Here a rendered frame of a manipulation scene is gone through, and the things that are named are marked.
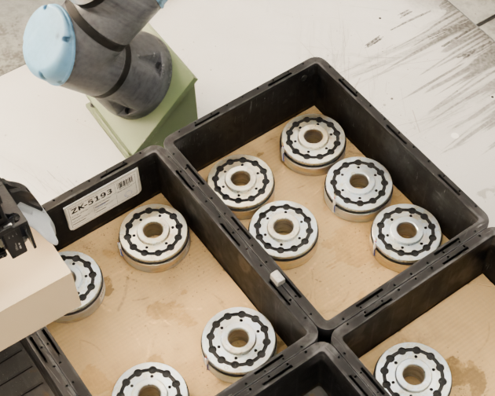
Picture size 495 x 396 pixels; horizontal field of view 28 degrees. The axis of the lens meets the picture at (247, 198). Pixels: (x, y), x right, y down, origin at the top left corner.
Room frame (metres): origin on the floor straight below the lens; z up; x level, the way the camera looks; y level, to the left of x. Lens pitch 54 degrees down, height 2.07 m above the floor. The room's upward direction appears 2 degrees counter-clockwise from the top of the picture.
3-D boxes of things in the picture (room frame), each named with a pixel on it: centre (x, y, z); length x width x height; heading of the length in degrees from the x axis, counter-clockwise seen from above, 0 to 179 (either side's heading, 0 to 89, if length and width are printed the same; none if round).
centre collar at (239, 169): (0.90, 0.01, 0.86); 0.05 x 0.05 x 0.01
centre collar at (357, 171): (0.88, -0.17, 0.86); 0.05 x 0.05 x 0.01
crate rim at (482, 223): (0.84, -0.11, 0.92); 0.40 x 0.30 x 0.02; 34
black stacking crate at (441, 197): (0.84, -0.11, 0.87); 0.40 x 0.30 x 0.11; 34
